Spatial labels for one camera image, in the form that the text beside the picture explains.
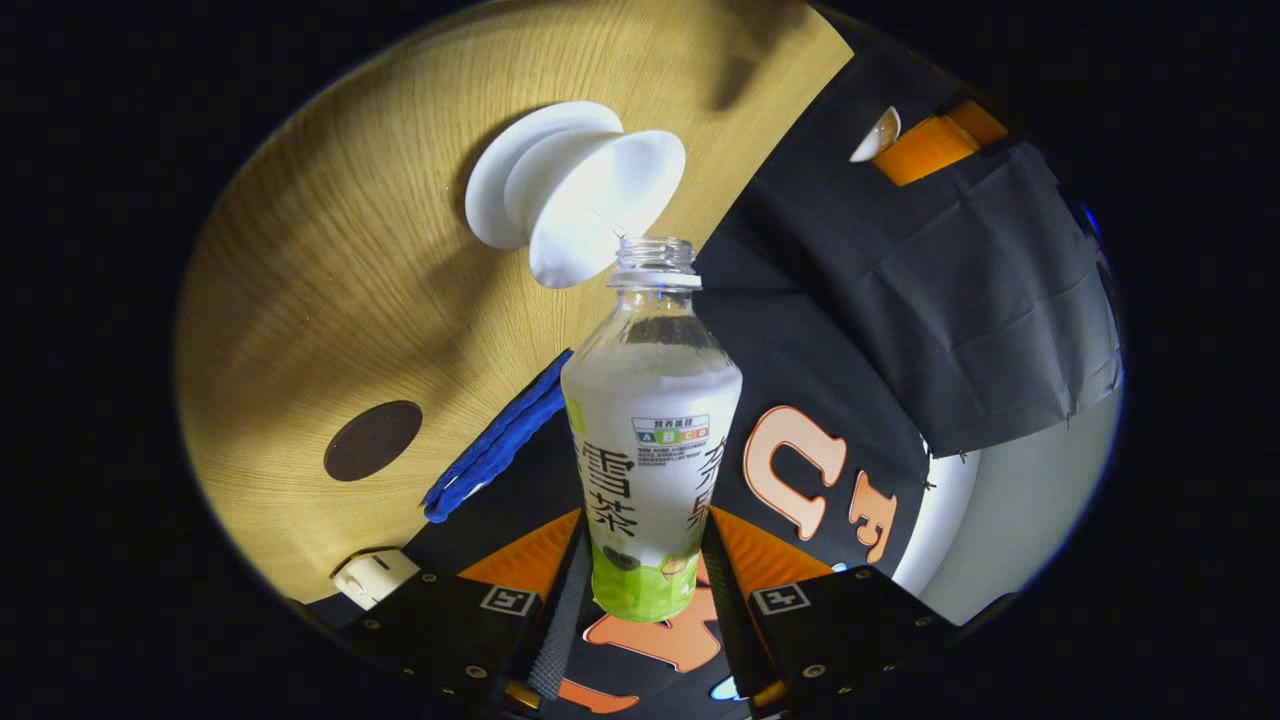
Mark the dark round coaster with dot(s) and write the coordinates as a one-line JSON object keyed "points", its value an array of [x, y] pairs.
{"points": [[372, 441]]}

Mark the white saucer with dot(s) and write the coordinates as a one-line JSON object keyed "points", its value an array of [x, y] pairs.
{"points": [[495, 180]]}

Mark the clear green-label water bottle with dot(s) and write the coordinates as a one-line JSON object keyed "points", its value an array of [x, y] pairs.
{"points": [[650, 450]]}

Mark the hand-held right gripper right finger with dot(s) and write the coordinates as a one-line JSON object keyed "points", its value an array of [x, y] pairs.
{"points": [[735, 620]]}

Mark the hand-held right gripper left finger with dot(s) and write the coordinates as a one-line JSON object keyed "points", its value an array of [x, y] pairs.
{"points": [[560, 620]]}

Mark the white toaster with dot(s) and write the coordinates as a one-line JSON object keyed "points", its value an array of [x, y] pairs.
{"points": [[375, 578]]}

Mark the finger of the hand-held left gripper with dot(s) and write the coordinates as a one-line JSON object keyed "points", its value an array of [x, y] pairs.
{"points": [[930, 148]]}

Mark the black backdrop cloth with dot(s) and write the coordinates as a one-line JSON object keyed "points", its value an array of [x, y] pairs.
{"points": [[900, 290]]}

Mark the blue folded towel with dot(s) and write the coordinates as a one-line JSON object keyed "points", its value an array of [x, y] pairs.
{"points": [[495, 450]]}

